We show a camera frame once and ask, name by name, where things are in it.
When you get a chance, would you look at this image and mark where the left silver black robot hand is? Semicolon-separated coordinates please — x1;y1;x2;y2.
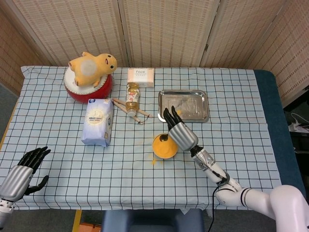
0;146;52;203

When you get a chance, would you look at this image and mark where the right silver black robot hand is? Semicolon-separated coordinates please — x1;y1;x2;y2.
163;105;199;152

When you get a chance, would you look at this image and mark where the stainless steel tray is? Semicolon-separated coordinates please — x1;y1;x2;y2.
158;89;210;123

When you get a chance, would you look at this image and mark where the off-white bowl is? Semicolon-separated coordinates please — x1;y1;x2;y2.
152;133;179;160

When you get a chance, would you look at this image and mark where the yellow powder heap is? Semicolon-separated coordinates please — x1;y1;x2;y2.
153;134;178;158

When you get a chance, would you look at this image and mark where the spilled yellow powder patch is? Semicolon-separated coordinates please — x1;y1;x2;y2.
149;157;165;166

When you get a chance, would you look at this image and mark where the wooden drumstick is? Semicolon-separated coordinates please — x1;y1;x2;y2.
112;98;153;118
113;101;142;124

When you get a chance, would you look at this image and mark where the amber drink bottle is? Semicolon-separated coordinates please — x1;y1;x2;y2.
125;82;141;116

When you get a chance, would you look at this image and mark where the peach white face tissue box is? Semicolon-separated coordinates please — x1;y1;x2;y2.
127;68;155;88

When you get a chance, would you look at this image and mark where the blue checked tablecloth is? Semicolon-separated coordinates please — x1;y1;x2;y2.
0;65;283;211

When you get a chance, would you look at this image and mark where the orange box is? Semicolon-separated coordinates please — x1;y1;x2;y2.
79;222;102;232

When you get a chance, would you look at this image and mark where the blue white tissue pack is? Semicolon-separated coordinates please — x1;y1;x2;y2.
81;98;114;147

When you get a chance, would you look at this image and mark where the red drum with white skin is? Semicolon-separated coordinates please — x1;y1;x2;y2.
63;69;114;104

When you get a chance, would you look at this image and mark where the woven folding screen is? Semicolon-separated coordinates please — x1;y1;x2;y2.
0;0;309;107

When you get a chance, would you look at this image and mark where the yellow plush toy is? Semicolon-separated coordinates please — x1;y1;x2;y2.
68;51;118;87

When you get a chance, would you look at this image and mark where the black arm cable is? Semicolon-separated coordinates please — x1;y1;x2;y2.
207;169;229;232

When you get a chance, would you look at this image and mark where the white cable bundle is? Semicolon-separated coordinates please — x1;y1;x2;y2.
291;113;309;132

